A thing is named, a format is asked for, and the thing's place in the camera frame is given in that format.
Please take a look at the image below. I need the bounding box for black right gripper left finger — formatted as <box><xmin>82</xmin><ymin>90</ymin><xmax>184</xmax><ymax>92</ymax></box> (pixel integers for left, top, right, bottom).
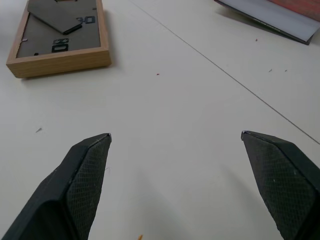
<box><xmin>0</xmin><ymin>133</ymin><xmax>112</xmax><ymax>240</ymax></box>

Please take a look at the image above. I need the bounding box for wooden picture frame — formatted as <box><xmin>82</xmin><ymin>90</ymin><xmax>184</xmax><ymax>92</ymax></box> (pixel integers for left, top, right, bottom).
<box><xmin>5</xmin><ymin>0</ymin><xmax>112</xmax><ymax>79</ymax></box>

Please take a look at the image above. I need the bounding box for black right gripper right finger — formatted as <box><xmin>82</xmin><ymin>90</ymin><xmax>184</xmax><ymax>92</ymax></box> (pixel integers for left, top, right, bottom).
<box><xmin>240</xmin><ymin>130</ymin><xmax>320</xmax><ymax>240</ymax></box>

